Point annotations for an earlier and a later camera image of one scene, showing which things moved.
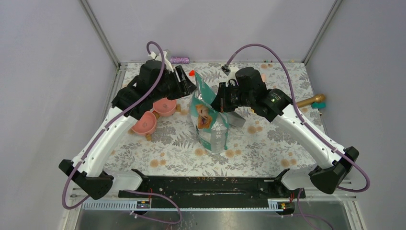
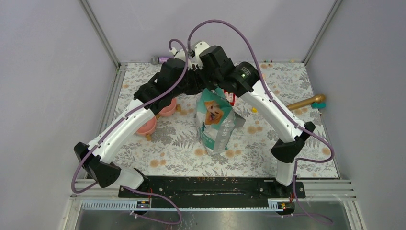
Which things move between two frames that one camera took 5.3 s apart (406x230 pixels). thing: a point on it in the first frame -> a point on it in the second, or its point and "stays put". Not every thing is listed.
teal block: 319,105 stays put
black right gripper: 220,101 -> 211,86
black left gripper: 187,86 -> 198,85
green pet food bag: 211,125 stays put
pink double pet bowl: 146,123 stays put
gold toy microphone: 318,98 stays put
